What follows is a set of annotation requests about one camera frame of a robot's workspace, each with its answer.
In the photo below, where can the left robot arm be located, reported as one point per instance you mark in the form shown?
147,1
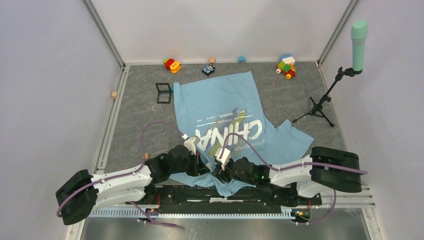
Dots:
84,193

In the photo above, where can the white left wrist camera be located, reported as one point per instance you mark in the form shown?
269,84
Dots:
190,143

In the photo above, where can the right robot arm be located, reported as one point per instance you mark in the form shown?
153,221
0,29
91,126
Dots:
323,169

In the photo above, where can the black blue toy car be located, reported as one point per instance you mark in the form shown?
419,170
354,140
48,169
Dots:
208,69

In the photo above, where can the black base frame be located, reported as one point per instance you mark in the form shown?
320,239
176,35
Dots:
205,202

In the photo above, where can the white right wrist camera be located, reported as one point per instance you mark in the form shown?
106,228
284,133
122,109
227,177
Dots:
222,157

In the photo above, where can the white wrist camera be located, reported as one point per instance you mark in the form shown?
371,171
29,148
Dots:
222,157
190,143

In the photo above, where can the colourful building block toy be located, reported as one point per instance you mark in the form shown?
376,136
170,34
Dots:
286,66

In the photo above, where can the light blue printed t-shirt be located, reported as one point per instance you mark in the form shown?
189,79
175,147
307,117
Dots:
227,110

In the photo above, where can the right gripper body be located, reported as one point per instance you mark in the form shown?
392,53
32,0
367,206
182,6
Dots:
227,175

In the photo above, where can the black microphone tripod stand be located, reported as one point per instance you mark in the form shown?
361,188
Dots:
317,108

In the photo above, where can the red orange green toy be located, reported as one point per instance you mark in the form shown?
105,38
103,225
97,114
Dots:
172,65

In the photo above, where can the mint green microphone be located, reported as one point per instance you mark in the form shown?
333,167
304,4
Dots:
358,35

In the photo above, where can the blue round cap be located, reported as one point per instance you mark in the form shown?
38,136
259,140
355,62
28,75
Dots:
241,59

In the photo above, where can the black open brooch box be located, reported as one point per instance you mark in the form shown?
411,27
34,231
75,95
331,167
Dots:
164,94

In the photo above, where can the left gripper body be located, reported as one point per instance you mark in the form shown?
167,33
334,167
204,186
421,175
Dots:
194,164

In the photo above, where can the tan cube on rail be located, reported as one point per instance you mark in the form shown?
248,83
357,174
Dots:
114,95

